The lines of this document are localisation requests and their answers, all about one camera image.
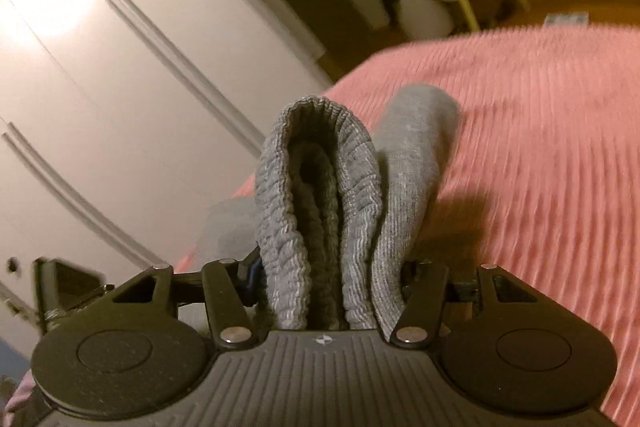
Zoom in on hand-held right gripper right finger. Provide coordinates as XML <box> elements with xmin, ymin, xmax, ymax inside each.
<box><xmin>388</xmin><ymin>259</ymin><xmax>544</xmax><ymax>351</ymax></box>

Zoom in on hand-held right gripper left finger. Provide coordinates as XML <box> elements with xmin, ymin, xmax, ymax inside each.
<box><xmin>111</xmin><ymin>257</ymin><xmax>266</xmax><ymax>351</ymax></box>

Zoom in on grey pants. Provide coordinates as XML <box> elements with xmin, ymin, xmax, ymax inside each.
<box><xmin>200</xmin><ymin>84</ymin><xmax>462</xmax><ymax>333</ymax></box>

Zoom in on person's pink clothing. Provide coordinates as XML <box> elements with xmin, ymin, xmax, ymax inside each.
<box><xmin>0</xmin><ymin>341</ymin><xmax>40</xmax><ymax>427</ymax></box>

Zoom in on pink ribbed bedspread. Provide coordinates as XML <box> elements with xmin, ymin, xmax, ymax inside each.
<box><xmin>175</xmin><ymin>24</ymin><xmax>640</xmax><ymax>427</ymax></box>

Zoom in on white wardrobe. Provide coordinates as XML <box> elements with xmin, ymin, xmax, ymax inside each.
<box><xmin>0</xmin><ymin>0</ymin><xmax>333</xmax><ymax>313</ymax></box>

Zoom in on white round basket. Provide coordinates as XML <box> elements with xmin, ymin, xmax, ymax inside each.
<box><xmin>399</xmin><ymin>0</ymin><xmax>457</xmax><ymax>41</ymax></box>

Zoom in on small grey floor object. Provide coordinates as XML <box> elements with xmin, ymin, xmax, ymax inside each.
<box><xmin>544</xmin><ymin>13</ymin><xmax>587</xmax><ymax>28</ymax></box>

